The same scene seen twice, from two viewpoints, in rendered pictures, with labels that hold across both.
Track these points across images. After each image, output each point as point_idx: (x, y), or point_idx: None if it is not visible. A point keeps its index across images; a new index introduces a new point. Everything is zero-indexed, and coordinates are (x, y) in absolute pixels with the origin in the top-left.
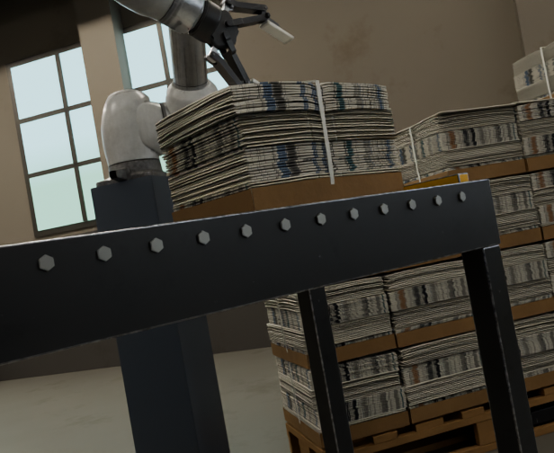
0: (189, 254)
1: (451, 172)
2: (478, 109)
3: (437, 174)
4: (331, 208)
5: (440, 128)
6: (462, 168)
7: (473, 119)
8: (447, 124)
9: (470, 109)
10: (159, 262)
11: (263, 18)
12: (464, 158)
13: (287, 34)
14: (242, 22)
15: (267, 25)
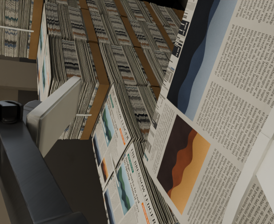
0: None
1: (100, 82)
2: (50, 54)
3: (96, 95)
4: None
5: (63, 81)
6: (96, 75)
7: (57, 60)
8: (60, 76)
9: (50, 58)
10: None
11: (19, 127)
12: (89, 72)
13: (72, 84)
14: (74, 218)
15: (45, 126)
